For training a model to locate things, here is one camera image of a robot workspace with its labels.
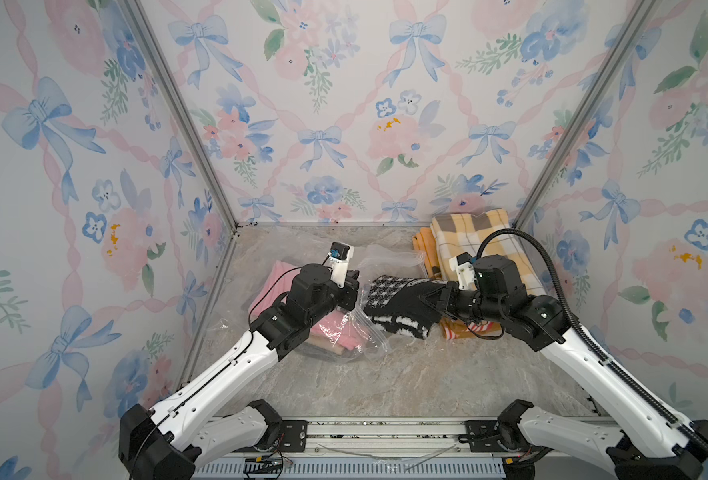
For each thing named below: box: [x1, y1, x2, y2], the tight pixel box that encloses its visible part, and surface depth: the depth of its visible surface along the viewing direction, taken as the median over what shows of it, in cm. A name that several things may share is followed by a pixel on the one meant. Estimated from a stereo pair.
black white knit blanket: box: [364, 275, 446, 339], surface depth 72 cm
